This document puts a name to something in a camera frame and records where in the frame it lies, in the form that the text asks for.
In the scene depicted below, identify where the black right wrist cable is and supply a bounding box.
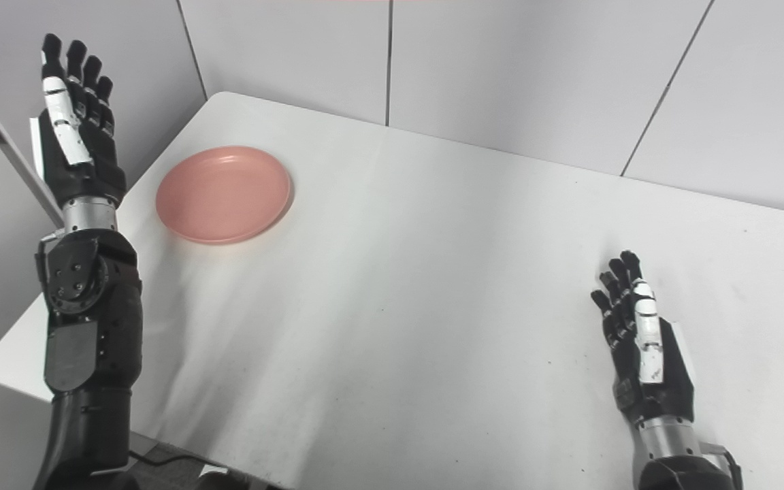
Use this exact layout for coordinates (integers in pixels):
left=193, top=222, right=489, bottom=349
left=702, top=442, right=745, bottom=490

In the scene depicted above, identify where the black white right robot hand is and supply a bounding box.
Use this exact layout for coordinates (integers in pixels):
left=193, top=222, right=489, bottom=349
left=591, top=250, right=696, bottom=426

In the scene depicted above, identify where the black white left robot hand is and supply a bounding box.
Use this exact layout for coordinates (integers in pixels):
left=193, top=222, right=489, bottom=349
left=30, top=33, right=127, bottom=208

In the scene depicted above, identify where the pink round plate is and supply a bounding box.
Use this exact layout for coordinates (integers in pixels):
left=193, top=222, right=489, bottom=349
left=155, top=146, right=293, bottom=246

